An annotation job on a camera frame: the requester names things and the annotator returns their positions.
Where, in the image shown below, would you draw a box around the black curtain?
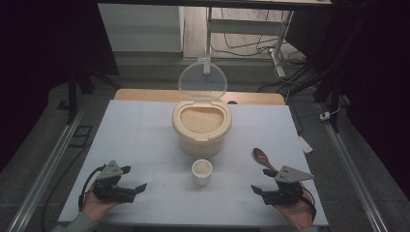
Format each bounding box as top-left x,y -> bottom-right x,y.
284,0 -> 410,201
0,0 -> 120,173

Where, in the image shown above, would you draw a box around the white cabinet panel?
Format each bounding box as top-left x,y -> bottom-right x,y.
98,3 -> 185,53

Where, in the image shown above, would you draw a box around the aluminium rail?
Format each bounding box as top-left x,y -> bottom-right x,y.
317,102 -> 391,232
6,105 -> 88,232

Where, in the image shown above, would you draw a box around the white desk frame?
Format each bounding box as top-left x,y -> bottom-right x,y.
203,6 -> 295,78

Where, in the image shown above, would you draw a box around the black floor cables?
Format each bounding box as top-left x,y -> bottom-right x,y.
211,8 -> 308,67

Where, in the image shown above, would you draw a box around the person's left hand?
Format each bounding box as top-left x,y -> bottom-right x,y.
80,185 -> 120,222

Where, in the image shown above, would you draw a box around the cream rice container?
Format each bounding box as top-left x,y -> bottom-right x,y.
171,99 -> 233,159

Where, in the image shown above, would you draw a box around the clear round container lid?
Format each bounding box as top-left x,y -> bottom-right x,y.
178,61 -> 228,101

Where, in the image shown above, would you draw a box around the brown wooden spoon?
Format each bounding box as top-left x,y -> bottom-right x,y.
252,147 -> 278,173

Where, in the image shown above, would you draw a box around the black metal stand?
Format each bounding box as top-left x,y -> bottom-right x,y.
56,62 -> 123,126

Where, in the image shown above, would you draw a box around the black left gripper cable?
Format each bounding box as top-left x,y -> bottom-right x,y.
78,163 -> 107,211

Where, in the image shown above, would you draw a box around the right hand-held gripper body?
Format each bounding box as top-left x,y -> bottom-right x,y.
262,165 -> 314,206

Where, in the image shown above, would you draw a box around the person's right hand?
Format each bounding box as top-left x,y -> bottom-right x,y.
274,183 -> 315,230

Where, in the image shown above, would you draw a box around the white paper label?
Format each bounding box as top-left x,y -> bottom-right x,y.
298,134 -> 314,155

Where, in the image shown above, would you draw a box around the white cup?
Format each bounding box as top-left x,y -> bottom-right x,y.
191,159 -> 214,187

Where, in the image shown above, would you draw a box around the white table sheet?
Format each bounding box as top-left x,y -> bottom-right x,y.
57,99 -> 329,226

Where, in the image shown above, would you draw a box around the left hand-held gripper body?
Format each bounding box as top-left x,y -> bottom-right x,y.
93,159 -> 136,204

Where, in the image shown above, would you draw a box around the white rice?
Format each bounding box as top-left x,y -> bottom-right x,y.
179,106 -> 225,134

